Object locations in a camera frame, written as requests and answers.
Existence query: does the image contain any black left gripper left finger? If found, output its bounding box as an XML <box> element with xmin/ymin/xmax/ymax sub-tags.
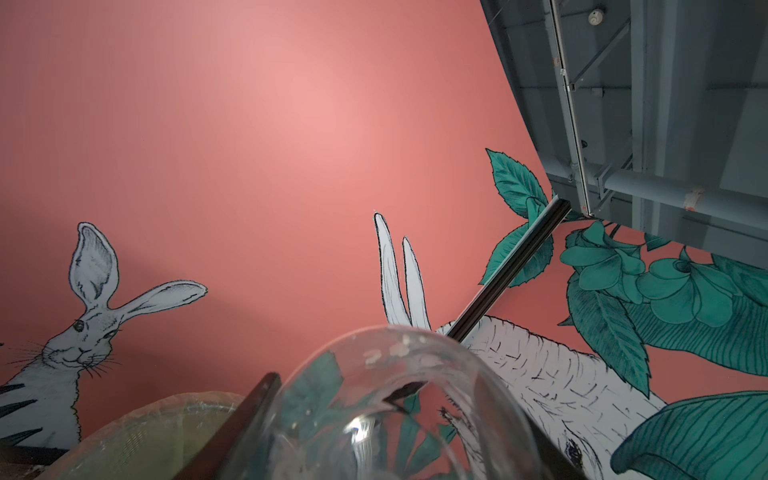
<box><xmin>174</xmin><ymin>372</ymin><xmax>282</xmax><ymax>480</ymax></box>

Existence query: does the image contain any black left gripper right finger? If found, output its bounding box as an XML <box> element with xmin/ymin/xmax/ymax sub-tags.
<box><xmin>524</xmin><ymin>413</ymin><xmax>587</xmax><ymax>480</ymax></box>

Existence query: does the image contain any jar with patterned lid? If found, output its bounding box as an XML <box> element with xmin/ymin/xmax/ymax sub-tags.
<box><xmin>219</xmin><ymin>326</ymin><xmax>543</xmax><ymax>479</ymax></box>

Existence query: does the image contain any white bin with green bag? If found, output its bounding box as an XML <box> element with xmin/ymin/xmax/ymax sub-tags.
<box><xmin>40</xmin><ymin>391</ymin><xmax>244</xmax><ymax>480</ymax></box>

